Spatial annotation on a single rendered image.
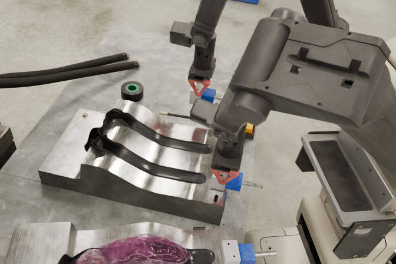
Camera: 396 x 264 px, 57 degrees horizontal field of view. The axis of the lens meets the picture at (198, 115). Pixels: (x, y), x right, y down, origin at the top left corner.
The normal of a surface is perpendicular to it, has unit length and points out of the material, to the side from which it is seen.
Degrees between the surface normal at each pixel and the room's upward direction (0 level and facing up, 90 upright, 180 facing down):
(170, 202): 90
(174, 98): 0
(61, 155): 0
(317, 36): 39
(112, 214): 0
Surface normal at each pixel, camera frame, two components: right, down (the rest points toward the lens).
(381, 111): 0.61, 0.17
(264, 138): 0.11, -0.73
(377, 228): 0.14, 0.68
